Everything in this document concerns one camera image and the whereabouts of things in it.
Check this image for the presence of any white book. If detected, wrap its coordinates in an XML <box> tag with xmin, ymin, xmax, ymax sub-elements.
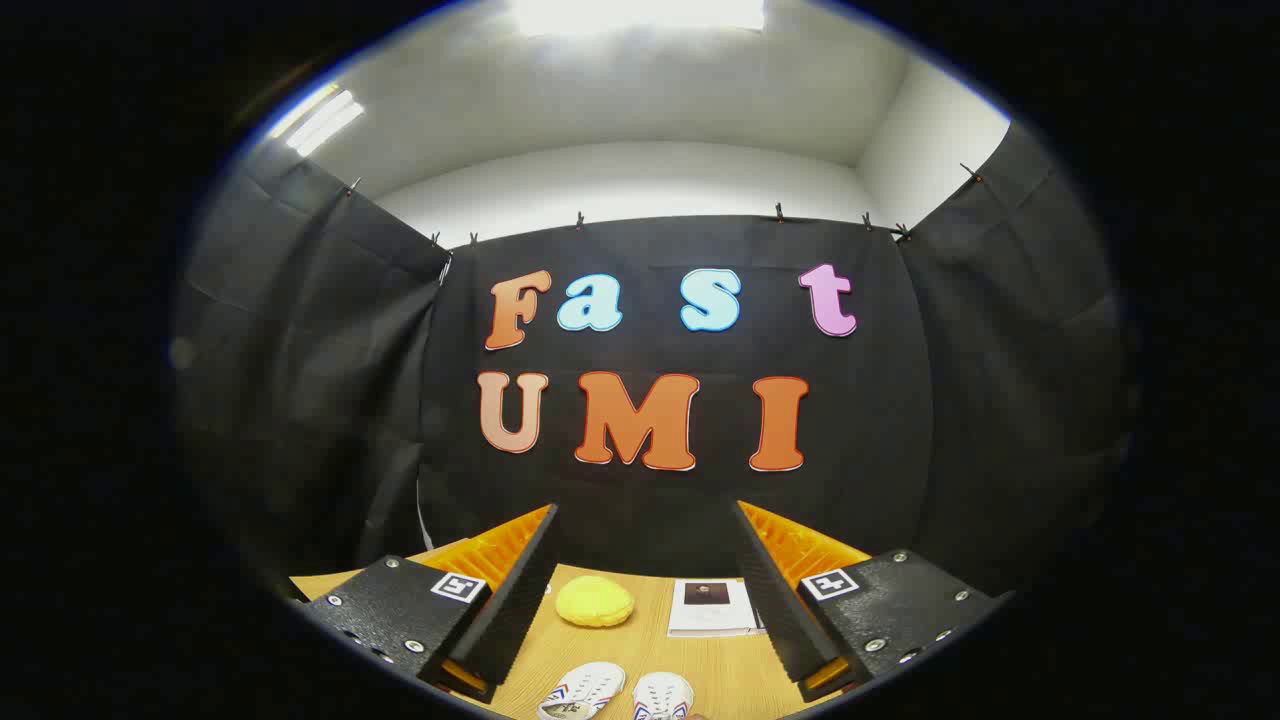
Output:
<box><xmin>667</xmin><ymin>578</ymin><xmax>766</xmax><ymax>639</ymax></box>

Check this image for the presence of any yellow fuzzy plush ball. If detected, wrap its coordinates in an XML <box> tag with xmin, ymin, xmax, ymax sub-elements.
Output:
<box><xmin>555</xmin><ymin>575</ymin><xmax>636</xmax><ymax>629</ymax></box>

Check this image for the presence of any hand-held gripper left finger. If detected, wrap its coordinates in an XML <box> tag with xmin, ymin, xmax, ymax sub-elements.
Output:
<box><xmin>300</xmin><ymin>503</ymin><xmax>561</xmax><ymax>704</ymax></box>

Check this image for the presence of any black backdrop cloth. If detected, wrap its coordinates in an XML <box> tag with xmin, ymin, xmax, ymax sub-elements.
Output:
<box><xmin>170</xmin><ymin>120</ymin><xmax>1141</xmax><ymax>601</ymax></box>

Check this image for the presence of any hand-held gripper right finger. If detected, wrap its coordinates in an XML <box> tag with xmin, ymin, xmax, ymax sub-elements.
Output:
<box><xmin>733</xmin><ymin>500</ymin><xmax>1006</xmax><ymax>703</ymax></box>

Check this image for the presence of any ceiling light panel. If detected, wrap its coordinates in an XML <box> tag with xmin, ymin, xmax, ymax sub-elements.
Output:
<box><xmin>510</xmin><ymin>0</ymin><xmax>766</xmax><ymax>36</ymax></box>
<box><xmin>268</xmin><ymin>85</ymin><xmax>366</xmax><ymax>158</ymax></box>

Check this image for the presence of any white canvas shoe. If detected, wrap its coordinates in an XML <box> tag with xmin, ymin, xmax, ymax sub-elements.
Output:
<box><xmin>538</xmin><ymin>662</ymin><xmax>627</xmax><ymax>720</ymax></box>
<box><xmin>632</xmin><ymin>672</ymin><xmax>695</xmax><ymax>720</ymax></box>

